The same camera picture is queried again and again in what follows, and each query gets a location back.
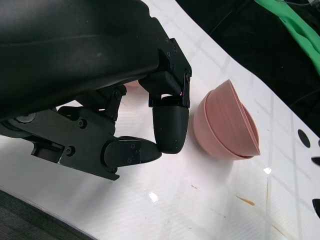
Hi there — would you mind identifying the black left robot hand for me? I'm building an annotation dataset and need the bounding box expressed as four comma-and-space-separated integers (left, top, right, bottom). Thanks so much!
0, 0, 193, 182

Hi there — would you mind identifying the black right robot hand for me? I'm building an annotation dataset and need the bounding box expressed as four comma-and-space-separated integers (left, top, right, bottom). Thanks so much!
311, 155, 320, 209

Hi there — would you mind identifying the black round table grommet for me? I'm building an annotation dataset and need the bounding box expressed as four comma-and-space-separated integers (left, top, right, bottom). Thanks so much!
297, 129, 312, 149

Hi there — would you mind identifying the green cloth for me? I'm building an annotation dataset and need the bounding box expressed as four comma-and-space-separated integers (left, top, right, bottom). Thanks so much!
253, 0, 320, 66

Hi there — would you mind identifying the black backdrop cloth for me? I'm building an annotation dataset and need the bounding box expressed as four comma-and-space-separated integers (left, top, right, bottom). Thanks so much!
174, 0, 320, 138

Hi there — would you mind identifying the thin black cable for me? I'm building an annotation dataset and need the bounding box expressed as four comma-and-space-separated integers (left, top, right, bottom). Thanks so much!
208, 0, 253, 36

